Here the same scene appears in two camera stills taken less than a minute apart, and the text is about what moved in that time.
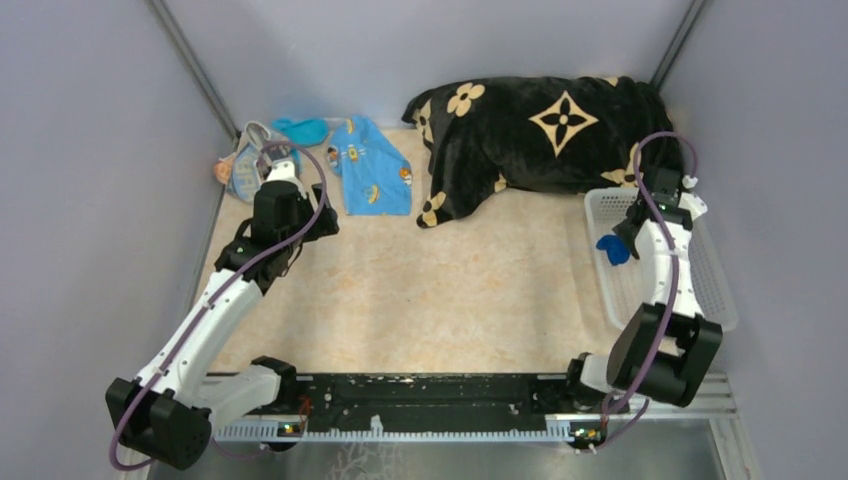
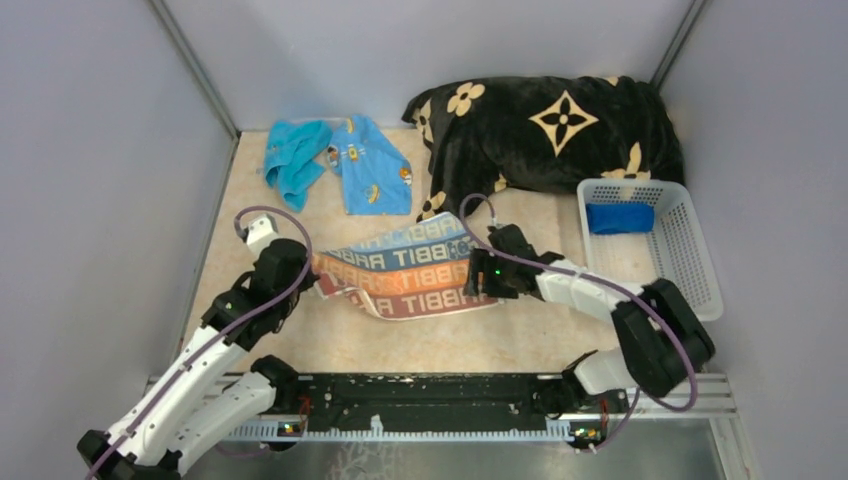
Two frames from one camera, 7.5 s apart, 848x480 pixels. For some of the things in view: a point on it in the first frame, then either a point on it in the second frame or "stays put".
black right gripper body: [627, 232] -> [497, 276]
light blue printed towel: [376, 178] stays put
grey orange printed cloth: [238, 171] -> [420, 272]
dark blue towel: [618, 251] -> [609, 218]
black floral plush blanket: [545, 134] stays put
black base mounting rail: [437, 397] stays put
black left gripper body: [325, 226] -> [287, 307]
